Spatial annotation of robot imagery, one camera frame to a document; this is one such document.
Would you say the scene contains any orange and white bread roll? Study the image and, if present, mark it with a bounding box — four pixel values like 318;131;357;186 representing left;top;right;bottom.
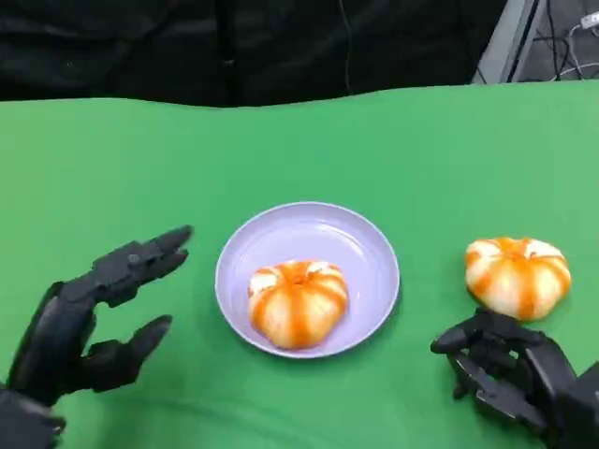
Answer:
247;260;351;350
464;237;573;322

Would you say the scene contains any green cloth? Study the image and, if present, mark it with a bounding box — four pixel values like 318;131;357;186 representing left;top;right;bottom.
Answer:
0;79;599;449

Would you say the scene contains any lilac plate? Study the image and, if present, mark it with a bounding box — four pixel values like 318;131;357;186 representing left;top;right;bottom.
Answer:
214;201;402;360

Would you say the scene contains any black curtain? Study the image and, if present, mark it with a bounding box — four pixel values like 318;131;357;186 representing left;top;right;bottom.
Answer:
0;0;509;109

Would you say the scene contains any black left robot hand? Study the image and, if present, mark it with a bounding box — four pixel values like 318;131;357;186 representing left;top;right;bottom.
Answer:
7;224;195;406

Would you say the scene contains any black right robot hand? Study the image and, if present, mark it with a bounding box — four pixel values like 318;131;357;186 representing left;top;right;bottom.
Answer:
430;308;579;439

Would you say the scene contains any grey metal frame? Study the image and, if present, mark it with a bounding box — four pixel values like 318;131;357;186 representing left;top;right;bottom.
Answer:
470;0;548;85

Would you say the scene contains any white cable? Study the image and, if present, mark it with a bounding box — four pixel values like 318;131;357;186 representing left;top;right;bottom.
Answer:
559;25;599;81

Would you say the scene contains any black floor cable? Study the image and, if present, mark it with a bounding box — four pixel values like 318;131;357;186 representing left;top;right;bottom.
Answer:
533;0;599;81

